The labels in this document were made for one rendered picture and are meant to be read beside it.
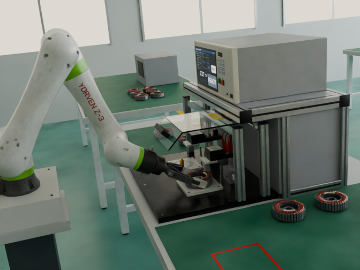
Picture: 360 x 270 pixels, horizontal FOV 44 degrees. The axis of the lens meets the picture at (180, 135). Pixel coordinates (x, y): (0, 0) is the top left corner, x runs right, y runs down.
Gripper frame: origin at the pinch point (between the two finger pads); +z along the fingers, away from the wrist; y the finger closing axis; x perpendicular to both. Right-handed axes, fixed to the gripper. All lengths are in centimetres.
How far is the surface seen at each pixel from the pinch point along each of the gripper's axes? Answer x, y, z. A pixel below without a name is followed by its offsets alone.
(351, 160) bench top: -30, 1, 66
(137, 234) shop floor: 77, 111, 28
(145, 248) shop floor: 76, 91, 29
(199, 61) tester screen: -44, 27, -9
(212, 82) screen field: -37.7, 11.6, -6.0
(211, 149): -13.4, -0.6, 0.1
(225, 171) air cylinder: -6.7, 0.4, 10.4
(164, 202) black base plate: 11.0, -8.5, -12.8
